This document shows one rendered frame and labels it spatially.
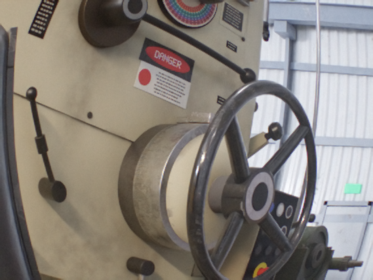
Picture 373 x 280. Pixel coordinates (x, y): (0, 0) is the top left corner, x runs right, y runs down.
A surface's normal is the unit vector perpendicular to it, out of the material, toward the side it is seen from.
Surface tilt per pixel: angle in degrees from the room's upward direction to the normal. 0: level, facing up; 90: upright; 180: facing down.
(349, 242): 90
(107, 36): 90
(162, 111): 90
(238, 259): 90
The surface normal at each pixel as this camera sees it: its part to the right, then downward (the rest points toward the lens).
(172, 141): -0.42, -0.77
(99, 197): 0.73, 0.04
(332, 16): -0.65, -0.27
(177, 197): 0.29, 0.00
